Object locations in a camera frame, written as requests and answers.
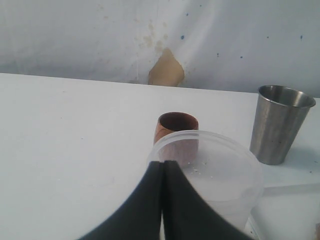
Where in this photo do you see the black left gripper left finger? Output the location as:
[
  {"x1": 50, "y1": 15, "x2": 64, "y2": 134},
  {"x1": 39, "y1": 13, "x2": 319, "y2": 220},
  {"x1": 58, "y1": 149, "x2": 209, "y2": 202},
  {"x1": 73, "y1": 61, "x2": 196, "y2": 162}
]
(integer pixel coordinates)
[{"x1": 81, "y1": 161, "x2": 164, "y2": 240}]

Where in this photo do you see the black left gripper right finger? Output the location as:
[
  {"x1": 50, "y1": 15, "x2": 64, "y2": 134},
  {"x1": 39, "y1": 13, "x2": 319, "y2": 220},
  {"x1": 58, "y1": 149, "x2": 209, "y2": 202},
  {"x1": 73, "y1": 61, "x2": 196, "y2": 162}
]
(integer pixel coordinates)
[{"x1": 162, "y1": 160, "x2": 251, "y2": 240}]

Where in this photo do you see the brown wooden cup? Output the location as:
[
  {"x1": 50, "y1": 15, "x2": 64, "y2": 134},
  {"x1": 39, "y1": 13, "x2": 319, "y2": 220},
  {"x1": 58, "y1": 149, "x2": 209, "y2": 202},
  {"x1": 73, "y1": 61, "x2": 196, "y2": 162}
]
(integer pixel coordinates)
[{"x1": 153, "y1": 112, "x2": 199, "y2": 168}]

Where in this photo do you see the stainless steel cup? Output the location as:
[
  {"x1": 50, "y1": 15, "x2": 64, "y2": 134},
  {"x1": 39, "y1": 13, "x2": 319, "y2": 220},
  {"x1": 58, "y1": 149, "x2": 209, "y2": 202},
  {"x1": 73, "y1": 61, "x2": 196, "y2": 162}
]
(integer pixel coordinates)
[{"x1": 249, "y1": 85, "x2": 316, "y2": 165}]

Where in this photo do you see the translucent plastic container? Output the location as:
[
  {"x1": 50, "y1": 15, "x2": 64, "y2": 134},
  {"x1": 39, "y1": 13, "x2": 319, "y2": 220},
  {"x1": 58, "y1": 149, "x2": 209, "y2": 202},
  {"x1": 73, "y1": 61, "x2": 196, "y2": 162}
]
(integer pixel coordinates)
[{"x1": 147, "y1": 130, "x2": 264, "y2": 230}]

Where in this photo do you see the white rectangular tray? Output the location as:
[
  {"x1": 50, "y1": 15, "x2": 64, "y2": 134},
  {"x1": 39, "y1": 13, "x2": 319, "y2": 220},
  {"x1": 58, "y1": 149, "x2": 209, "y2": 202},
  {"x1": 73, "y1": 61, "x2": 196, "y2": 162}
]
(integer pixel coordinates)
[{"x1": 245, "y1": 183, "x2": 320, "y2": 240}]

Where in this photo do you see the white backdrop cloth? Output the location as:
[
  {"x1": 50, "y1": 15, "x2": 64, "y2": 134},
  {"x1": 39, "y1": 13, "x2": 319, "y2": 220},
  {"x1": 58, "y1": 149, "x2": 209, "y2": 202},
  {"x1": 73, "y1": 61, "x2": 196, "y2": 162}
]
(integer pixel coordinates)
[{"x1": 0, "y1": 0, "x2": 320, "y2": 97}]

